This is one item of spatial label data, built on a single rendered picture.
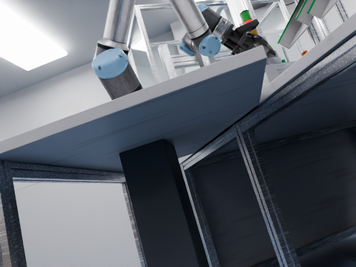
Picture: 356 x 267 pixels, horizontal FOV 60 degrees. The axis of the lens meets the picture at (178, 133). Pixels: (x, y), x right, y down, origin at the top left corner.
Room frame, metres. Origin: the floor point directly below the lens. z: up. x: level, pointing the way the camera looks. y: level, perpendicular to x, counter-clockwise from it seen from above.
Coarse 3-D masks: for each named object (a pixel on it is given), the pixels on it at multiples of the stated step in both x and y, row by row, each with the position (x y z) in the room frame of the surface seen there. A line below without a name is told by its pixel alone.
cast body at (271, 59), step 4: (268, 52) 1.13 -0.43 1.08; (276, 52) 1.14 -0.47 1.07; (268, 56) 1.13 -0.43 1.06; (272, 56) 1.13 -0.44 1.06; (276, 56) 1.14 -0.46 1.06; (268, 60) 1.13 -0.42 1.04; (272, 60) 1.13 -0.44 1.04; (276, 60) 1.14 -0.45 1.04; (280, 60) 1.14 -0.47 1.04; (268, 64) 1.13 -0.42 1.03
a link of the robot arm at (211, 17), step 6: (198, 6) 1.04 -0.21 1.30; (204, 6) 1.05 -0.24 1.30; (204, 12) 1.04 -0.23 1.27; (210, 12) 1.05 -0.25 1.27; (204, 18) 1.05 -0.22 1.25; (210, 18) 1.05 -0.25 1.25; (216, 18) 1.06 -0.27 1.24; (210, 24) 1.07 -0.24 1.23; (216, 24) 1.06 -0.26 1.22; (210, 30) 1.09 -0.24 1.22
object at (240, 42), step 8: (232, 24) 1.08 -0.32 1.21; (232, 32) 1.10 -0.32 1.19; (248, 32) 1.09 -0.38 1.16; (224, 40) 1.09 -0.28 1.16; (232, 40) 1.09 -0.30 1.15; (240, 40) 1.09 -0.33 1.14; (248, 40) 1.10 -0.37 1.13; (232, 48) 1.12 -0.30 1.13; (240, 48) 1.09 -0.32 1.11; (248, 48) 1.09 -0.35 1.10
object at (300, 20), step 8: (304, 0) 0.95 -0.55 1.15; (312, 0) 0.82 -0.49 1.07; (296, 8) 0.95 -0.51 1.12; (304, 8) 0.81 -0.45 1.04; (296, 16) 0.95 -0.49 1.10; (304, 16) 0.81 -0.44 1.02; (312, 16) 0.81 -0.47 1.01; (288, 24) 0.94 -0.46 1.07; (296, 24) 0.94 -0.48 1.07; (304, 24) 0.88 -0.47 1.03; (288, 32) 0.94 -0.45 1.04; (296, 32) 0.94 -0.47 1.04; (280, 40) 0.93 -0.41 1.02; (288, 40) 0.93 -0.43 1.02; (296, 40) 0.89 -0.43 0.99; (288, 48) 0.94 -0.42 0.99
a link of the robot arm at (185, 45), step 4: (184, 36) 1.09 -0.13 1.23; (188, 36) 1.07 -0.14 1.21; (184, 40) 1.09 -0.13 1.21; (188, 40) 1.06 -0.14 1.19; (180, 44) 1.10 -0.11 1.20; (184, 44) 1.09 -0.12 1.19; (188, 44) 1.07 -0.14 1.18; (180, 48) 1.10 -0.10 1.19; (184, 48) 1.09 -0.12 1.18; (188, 48) 1.09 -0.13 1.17; (184, 52) 1.14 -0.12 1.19; (188, 52) 1.10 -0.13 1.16; (192, 52) 1.11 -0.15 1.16; (196, 52) 1.13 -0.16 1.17; (192, 56) 1.14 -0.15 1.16
